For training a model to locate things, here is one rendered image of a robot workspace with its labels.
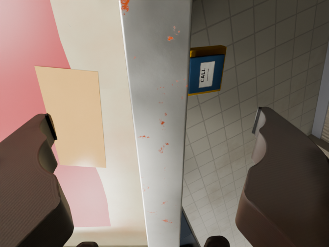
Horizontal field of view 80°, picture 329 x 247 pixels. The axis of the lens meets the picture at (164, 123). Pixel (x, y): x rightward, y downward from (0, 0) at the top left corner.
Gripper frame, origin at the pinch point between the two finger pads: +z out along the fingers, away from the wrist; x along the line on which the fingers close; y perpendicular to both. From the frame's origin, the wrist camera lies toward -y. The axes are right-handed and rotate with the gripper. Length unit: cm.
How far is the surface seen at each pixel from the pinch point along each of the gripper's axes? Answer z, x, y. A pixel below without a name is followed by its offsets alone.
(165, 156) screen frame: 1.2, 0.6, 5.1
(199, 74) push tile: 40.9, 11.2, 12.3
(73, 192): 5.2, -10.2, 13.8
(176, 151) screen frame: 1.2, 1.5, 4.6
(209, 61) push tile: 41.6, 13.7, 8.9
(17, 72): 5.1, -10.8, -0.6
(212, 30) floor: 151, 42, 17
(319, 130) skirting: 187, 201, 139
